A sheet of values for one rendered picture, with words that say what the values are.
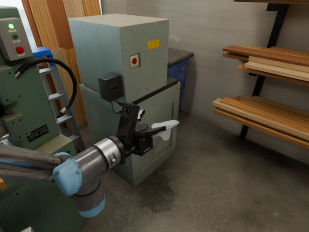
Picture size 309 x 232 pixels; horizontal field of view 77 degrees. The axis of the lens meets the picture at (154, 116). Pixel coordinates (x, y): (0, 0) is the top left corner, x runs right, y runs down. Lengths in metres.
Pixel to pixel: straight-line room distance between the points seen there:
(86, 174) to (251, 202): 1.76
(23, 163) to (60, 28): 2.22
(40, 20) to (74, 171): 2.19
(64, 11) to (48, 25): 0.25
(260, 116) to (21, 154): 1.84
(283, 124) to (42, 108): 1.83
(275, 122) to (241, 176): 0.64
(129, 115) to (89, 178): 0.18
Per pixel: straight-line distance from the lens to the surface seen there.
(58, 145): 1.31
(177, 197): 1.93
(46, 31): 2.56
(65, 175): 0.48
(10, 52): 1.08
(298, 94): 2.36
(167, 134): 0.59
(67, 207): 1.62
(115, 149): 0.51
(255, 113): 2.02
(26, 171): 0.57
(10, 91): 1.08
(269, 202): 2.15
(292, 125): 1.99
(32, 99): 1.22
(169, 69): 2.19
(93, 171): 0.49
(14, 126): 1.13
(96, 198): 0.56
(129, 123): 0.53
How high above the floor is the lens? 1.58
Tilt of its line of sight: 33 degrees down
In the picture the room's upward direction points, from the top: straight up
